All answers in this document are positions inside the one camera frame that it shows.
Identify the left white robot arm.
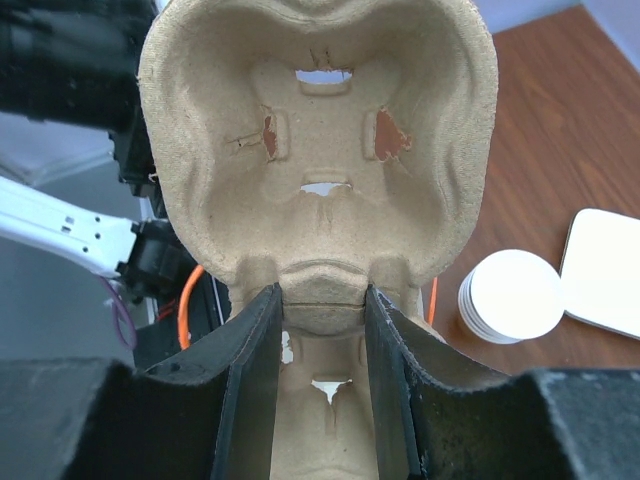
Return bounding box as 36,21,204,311
1,1,194,299

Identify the beige paper takeout bag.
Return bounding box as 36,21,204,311
177,258,437,356

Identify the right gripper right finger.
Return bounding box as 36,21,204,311
365,287,639,479

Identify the white oblong tray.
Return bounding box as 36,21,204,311
560,208,639,339

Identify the stack of paper cups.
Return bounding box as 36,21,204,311
458,249,565,345

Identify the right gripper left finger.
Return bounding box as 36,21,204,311
1,284,283,479

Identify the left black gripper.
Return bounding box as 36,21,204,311
1,1,159,197

